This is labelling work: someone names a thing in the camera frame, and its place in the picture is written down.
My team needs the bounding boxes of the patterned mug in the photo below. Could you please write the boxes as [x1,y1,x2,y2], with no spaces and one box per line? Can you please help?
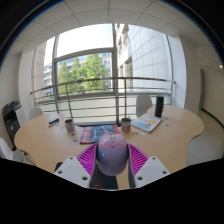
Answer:
[64,118,76,134]

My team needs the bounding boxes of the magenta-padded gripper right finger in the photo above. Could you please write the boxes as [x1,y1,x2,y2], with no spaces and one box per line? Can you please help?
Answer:
[127,143,172,189]

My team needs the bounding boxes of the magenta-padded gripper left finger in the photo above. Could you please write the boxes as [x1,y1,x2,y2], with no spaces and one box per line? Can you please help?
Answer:
[53,143,99,189]

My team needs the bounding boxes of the white mug red print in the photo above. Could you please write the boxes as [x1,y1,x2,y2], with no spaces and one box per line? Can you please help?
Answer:
[120,117,132,132]

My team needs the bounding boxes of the metal balcony railing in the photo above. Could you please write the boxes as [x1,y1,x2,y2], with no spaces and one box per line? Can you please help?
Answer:
[30,76,176,124]

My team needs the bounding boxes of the red and blue magazine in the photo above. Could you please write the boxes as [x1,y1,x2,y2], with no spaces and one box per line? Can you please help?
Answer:
[79,124,122,145]

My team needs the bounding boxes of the open white booklet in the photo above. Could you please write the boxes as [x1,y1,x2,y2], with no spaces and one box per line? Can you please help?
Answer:
[130,113,163,133]

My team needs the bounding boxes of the black printer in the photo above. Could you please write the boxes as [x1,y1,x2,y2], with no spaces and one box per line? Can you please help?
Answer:
[1,100,23,151]

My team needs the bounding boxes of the small dark blue box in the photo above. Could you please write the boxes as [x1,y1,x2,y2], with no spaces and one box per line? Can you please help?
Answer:
[48,116,61,128]

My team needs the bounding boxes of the white chair wooden legs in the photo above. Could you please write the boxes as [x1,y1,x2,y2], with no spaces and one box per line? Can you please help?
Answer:
[0,137,26,164]

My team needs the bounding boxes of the black cylinder speaker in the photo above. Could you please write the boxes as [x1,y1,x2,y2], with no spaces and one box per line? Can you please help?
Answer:
[154,96,165,118]

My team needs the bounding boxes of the pink and lilac computer mouse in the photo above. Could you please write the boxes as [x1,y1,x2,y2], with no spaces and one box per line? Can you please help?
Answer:
[96,132,129,177]

